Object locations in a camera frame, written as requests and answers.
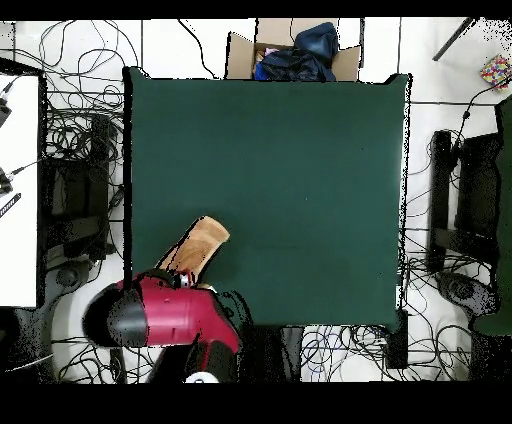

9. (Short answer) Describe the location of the black equipment stand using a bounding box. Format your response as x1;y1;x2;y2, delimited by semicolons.
39;115;118;267
426;129;504;274

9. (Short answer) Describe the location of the orange terry towel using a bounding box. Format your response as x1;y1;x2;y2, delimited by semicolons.
155;215;232;288

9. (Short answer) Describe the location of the dark green table cloth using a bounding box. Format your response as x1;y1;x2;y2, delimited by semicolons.
122;66;412;332

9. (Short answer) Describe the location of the black power strip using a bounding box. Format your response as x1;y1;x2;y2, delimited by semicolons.
109;346;128;384

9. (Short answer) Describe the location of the white side table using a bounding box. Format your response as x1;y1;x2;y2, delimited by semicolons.
0;73;42;309

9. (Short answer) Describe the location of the colourful dotted item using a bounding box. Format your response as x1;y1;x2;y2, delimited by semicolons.
479;54;512;92

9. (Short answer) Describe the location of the green covered furniture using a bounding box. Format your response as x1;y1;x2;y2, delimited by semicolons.
471;95;512;337

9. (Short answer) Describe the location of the cardboard box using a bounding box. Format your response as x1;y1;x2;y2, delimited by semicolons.
225;17;364;83

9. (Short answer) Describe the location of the grey metal bar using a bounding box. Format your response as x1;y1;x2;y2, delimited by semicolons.
432;17;478;62

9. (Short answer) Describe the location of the black cable tangle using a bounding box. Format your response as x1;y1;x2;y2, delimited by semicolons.
399;79;512;381
51;323;401;383
7;19;141;261

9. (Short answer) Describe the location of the dark blue clothing pile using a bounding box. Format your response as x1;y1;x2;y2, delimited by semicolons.
252;21;340;83

